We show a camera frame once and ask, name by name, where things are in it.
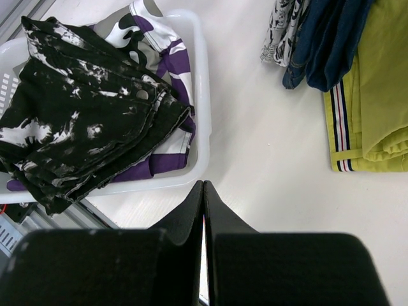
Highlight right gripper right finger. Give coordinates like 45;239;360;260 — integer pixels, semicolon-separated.
203;181;389;305

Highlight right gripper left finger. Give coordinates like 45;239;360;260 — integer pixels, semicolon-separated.
1;181;204;305

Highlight black white patterned trousers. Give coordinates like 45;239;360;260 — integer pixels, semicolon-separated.
1;17;193;215

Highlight olive yellow trousers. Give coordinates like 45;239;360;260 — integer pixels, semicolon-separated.
323;1;407;173

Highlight purple camouflage trousers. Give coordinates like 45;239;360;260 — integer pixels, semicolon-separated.
1;1;196;191

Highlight white plastic basket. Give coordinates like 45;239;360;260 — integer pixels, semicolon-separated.
1;9;212;204

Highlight navy blue trousers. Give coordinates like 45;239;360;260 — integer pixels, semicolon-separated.
282;0;374;92

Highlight grey white printed trousers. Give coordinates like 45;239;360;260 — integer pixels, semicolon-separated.
260;0;310;67

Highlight grey slotted cable duct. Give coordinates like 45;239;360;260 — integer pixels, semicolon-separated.
0;218;23;257

